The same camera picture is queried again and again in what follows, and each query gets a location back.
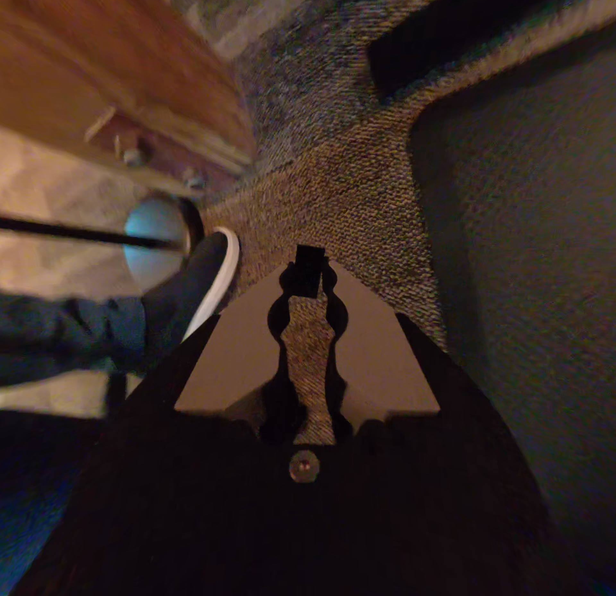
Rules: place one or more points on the person's dark shoe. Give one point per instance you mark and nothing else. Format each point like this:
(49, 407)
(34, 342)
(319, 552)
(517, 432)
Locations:
(192, 288)

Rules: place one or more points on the pale round disc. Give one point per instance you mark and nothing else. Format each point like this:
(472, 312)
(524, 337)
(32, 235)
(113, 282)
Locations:
(154, 220)

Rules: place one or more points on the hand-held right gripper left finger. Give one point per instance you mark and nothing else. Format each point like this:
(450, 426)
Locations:
(231, 365)

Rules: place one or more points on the black thin rod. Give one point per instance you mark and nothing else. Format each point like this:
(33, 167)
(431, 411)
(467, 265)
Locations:
(72, 232)

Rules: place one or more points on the person's jeans leg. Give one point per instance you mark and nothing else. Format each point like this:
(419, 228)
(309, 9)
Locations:
(62, 336)

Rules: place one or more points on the black lego plate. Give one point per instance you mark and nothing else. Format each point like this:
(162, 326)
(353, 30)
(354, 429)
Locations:
(309, 269)

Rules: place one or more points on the wooden post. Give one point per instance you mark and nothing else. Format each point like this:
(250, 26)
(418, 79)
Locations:
(120, 52)

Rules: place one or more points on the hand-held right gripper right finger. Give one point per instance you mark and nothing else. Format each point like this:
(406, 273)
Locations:
(385, 365)

